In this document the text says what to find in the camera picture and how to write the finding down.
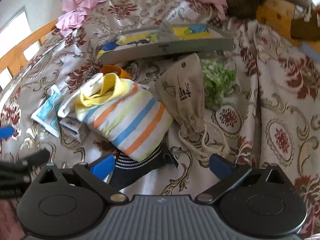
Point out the blue white medicine box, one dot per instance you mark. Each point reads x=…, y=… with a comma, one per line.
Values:
x=74, y=129

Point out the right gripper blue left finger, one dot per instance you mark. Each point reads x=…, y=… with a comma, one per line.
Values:
x=93, y=176

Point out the pink fluffy blanket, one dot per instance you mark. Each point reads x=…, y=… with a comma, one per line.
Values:
x=10, y=228

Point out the striped pastel sock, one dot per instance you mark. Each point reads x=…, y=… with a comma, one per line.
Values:
x=125, y=113

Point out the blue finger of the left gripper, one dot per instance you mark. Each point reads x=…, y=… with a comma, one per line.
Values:
x=37, y=159
x=6, y=132

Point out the green pellets plastic bag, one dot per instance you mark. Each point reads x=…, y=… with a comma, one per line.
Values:
x=217, y=81

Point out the brown cloth on frame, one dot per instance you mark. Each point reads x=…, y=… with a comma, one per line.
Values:
x=306, y=27

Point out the beige drawstring pouch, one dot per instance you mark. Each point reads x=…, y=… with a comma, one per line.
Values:
x=180, y=88

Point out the window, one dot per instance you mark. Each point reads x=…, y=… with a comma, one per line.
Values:
x=12, y=33

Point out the floral satin bed cover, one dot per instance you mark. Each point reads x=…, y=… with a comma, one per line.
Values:
x=271, y=115

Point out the wooden bed rail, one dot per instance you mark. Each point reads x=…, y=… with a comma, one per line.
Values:
x=14, y=60

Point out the teal white mask packet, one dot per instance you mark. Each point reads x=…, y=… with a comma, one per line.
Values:
x=46, y=114

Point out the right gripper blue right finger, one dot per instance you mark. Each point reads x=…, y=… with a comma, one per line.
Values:
x=230, y=176

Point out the black white striped sock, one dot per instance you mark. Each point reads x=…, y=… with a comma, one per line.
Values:
x=127, y=171

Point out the wooden bunk frame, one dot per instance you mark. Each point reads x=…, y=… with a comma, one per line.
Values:
x=278, y=15

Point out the grey storage tray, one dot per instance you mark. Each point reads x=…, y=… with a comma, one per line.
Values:
x=219, y=41

